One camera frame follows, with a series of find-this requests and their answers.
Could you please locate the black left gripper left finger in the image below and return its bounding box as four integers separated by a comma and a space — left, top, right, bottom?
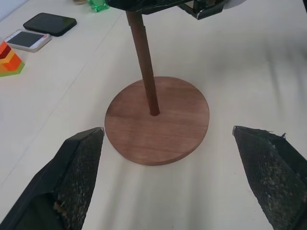
0, 127, 106, 230

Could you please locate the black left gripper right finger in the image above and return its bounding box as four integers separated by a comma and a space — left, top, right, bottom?
232, 126, 307, 230

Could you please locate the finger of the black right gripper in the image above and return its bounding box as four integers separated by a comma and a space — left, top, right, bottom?
105, 0, 193, 15

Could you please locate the brown wooden pole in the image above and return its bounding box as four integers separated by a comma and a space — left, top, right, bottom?
126, 11, 161, 116

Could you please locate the round wooden base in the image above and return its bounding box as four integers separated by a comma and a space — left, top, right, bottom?
105, 76, 211, 166

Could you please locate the green plastic bottle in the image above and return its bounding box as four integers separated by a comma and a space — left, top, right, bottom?
86, 0, 110, 13

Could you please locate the black smartphone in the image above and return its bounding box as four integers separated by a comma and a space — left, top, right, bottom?
23, 12, 78, 37

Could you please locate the white smartphone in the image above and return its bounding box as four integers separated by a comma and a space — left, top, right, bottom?
4, 29, 53, 53

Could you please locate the orange green block stack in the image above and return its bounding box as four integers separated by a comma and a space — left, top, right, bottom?
0, 40, 25, 78

